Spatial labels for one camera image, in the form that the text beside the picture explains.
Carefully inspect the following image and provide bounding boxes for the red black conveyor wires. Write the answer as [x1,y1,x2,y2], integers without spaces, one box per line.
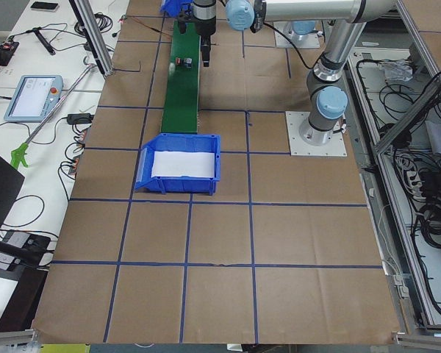
[121,15,173,41]

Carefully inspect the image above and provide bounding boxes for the blue source bin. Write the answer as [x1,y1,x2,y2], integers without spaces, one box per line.
[160,0,183,18]

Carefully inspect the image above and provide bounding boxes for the green handled reach grabber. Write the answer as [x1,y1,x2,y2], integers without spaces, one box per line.
[10,63,97,170]

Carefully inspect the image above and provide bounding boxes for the teach pendant tablet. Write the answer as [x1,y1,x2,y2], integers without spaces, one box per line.
[4,75,63,123]

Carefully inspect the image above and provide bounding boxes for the black smartphone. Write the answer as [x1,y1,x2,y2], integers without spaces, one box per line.
[30,1,59,12]

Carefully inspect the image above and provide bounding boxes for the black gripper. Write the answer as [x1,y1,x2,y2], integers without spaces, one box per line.
[196,18,216,67]

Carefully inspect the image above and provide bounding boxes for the blue destination bin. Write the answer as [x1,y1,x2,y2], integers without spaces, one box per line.
[135,133,221,195]

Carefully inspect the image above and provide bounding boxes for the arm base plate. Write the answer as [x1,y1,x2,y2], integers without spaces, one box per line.
[273,21,320,49]
[285,111,347,157]

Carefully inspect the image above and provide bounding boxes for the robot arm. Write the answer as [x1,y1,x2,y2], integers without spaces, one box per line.
[200,1,393,146]

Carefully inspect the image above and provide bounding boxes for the green conveyor belt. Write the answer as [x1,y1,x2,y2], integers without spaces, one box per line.
[161,24,200,134]

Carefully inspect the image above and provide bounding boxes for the aluminium frame post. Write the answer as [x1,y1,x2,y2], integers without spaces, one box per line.
[69,0,114,77]

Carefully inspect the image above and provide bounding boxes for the white foam pad destination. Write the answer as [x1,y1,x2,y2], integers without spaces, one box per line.
[151,151,215,178]

